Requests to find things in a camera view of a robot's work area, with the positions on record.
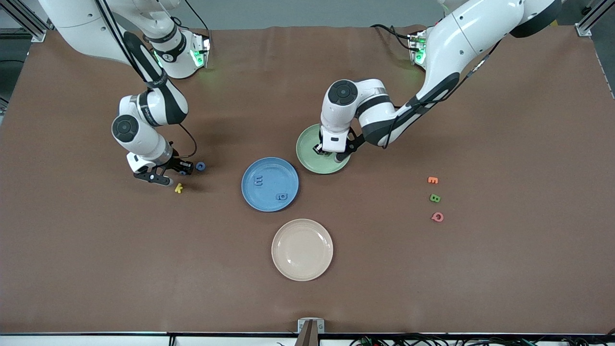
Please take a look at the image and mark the green plate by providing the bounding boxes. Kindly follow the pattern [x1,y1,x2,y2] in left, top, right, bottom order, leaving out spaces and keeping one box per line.
[295,124,351,174]

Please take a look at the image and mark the blue plate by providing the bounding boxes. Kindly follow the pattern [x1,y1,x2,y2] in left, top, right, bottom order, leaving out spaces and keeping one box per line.
[241,157,299,212]

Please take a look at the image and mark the beige plate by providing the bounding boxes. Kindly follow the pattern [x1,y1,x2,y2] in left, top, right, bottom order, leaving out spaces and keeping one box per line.
[271,219,334,282]

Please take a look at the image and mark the brown table cover mat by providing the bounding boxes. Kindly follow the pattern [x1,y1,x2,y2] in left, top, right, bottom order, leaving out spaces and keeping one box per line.
[0,25,615,334]

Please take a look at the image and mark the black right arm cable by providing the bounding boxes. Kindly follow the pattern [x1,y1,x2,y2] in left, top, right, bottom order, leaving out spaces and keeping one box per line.
[96,0,198,160]

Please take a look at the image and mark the black arm base cable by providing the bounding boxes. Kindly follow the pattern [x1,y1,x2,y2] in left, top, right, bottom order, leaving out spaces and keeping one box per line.
[370,23,415,52]

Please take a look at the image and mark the aluminium frame profile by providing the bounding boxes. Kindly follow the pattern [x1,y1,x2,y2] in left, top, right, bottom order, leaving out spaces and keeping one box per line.
[574,0,615,37]
[0,0,49,43]

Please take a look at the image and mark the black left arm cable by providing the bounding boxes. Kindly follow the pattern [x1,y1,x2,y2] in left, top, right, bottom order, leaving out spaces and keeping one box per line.
[384,38,503,147]

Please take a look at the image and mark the grey metal bracket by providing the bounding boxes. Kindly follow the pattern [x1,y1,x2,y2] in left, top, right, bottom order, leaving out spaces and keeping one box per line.
[297,318,325,334]

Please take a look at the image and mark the dark metal post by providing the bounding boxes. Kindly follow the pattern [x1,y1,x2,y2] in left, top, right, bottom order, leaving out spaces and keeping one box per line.
[295,321,319,346]

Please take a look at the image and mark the tangled black cable bunch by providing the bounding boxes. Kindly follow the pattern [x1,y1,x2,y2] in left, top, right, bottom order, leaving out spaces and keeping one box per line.
[350,333,615,346]

